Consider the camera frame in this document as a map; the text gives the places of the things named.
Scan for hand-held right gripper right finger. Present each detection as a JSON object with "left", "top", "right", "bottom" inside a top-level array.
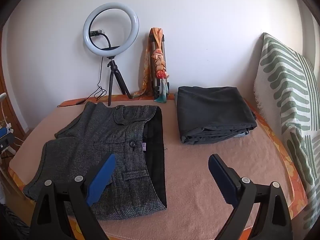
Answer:
[{"left": 208, "top": 154, "right": 293, "bottom": 240}]

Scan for green striped pillow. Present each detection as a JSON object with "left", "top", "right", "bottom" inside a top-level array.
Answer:
[{"left": 254, "top": 32, "right": 320, "bottom": 230}]

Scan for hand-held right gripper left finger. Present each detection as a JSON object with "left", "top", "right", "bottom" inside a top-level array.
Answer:
[{"left": 30, "top": 152, "right": 117, "bottom": 240}]

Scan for orange floral bedsheet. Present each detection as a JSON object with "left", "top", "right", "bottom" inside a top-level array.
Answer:
[{"left": 7, "top": 94, "right": 308, "bottom": 240}]

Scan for devices with white cables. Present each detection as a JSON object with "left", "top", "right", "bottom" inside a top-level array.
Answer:
[{"left": 0, "top": 92, "right": 23, "bottom": 155}]

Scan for black ring light cable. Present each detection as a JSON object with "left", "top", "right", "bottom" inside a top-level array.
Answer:
[{"left": 57, "top": 56, "right": 107, "bottom": 108}]

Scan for black gooseneck phone holder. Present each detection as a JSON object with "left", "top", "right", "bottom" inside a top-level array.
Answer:
[{"left": 89, "top": 29, "right": 121, "bottom": 51}]

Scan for folded tripod with orange scarf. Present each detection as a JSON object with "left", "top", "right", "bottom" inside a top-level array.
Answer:
[{"left": 132, "top": 27, "right": 171, "bottom": 104}]

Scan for blue and black device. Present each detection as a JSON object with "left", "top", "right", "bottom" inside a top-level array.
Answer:
[{"left": 0, "top": 127, "right": 13, "bottom": 153}]

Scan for white ring light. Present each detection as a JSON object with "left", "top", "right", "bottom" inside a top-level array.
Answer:
[{"left": 83, "top": 2, "right": 140, "bottom": 57}]

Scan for grey tweed pants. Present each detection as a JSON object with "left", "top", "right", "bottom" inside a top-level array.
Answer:
[{"left": 23, "top": 102, "right": 167, "bottom": 221}]

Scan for dark grey folded pants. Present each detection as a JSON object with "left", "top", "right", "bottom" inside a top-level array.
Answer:
[{"left": 175, "top": 86, "right": 258, "bottom": 145}]

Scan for pink blanket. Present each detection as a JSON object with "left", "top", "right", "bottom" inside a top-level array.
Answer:
[{"left": 9, "top": 97, "right": 297, "bottom": 240}]

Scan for black mini tripod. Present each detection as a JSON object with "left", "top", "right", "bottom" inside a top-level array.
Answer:
[{"left": 106, "top": 56, "right": 132, "bottom": 106}]

